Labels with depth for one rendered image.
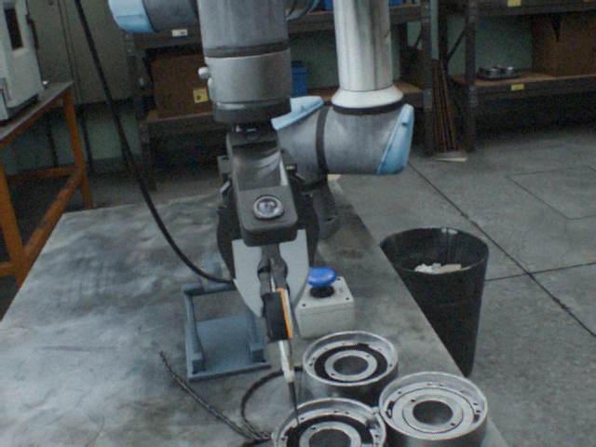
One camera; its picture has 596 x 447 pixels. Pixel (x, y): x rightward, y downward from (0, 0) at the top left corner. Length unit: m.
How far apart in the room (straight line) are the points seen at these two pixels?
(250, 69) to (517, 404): 1.62
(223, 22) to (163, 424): 0.42
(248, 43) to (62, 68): 3.89
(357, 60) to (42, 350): 0.62
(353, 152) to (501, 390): 1.21
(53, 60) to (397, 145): 3.58
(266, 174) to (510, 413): 1.54
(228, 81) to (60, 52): 3.86
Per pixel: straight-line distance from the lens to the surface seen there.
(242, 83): 0.54
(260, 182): 0.52
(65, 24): 4.37
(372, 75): 0.99
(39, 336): 0.94
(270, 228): 0.49
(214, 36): 0.54
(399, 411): 0.65
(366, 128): 1.00
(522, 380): 2.11
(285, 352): 0.62
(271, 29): 0.54
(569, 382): 2.13
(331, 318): 0.81
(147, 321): 0.91
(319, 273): 0.81
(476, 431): 0.62
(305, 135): 1.03
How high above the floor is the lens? 1.24
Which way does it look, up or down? 22 degrees down
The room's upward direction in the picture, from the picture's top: 5 degrees counter-clockwise
